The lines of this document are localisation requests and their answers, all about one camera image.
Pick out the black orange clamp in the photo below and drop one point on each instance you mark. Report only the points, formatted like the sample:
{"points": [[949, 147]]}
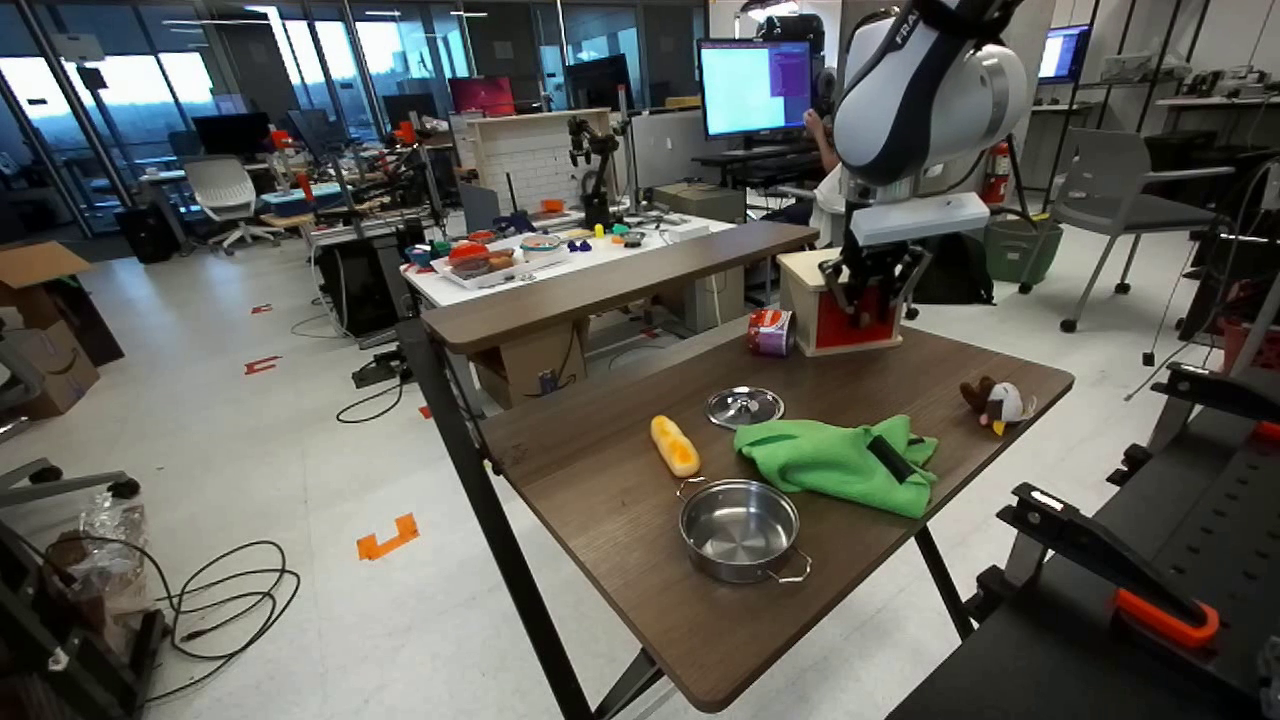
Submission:
{"points": [[1143, 592]]}

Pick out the white office chair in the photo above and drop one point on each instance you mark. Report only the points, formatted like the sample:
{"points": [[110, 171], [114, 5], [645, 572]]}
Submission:
{"points": [[224, 192]]}

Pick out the round steel pot lid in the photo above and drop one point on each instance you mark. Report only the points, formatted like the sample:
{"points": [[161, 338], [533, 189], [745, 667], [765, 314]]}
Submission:
{"points": [[745, 406]]}

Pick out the grey office chair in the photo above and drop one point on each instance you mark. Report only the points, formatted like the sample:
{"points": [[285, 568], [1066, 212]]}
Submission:
{"points": [[1102, 184]]}

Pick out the yellow corn toy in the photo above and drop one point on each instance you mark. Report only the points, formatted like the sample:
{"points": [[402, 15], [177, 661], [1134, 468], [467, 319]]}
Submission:
{"points": [[673, 447]]}

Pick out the wooden box with slot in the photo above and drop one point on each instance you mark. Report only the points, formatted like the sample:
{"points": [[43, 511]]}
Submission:
{"points": [[800, 284]]}

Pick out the steel pot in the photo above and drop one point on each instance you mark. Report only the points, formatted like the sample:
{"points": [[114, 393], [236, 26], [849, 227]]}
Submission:
{"points": [[742, 532]]}

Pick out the cardboard box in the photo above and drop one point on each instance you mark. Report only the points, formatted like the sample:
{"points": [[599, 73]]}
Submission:
{"points": [[52, 321]]}

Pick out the orange floor marker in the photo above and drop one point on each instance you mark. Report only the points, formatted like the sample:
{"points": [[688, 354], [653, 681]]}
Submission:
{"points": [[402, 532]]}

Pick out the brown white plush toy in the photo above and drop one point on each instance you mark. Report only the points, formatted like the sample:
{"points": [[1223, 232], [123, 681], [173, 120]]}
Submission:
{"points": [[997, 406]]}

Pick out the computer monitor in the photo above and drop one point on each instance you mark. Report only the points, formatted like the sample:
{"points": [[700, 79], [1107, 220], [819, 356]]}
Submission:
{"points": [[752, 86]]}

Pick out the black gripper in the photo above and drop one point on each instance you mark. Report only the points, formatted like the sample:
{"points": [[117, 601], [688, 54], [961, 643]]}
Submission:
{"points": [[889, 267]]}

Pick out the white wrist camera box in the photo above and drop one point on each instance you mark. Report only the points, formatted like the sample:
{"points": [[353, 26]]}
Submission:
{"points": [[918, 219]]}

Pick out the black marker on cloth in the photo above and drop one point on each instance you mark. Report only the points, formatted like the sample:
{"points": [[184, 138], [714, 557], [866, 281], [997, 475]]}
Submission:
{"points": [[889, 456]]}

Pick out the red wooden drawer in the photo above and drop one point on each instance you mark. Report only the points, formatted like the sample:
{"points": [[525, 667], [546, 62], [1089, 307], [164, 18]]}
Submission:
{"points": [[852, 327]]}

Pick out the white work table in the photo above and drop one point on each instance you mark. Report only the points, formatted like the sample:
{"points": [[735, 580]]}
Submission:
{"points": [[554, 253]]}

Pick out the red fire extinguisher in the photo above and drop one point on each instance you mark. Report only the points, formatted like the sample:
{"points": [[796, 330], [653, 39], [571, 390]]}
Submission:
{"points": [[1000, 173]]}

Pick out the green cloth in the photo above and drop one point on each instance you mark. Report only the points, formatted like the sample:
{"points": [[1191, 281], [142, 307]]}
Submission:
{"points": [[834, 461]]}

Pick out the pink purple snack packet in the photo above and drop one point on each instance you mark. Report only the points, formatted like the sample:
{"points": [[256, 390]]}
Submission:
{"points": [[771, 330]]}

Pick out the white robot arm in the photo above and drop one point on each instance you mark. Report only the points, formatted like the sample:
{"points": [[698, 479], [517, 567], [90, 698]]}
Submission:
{"points": [[922, 80]]}

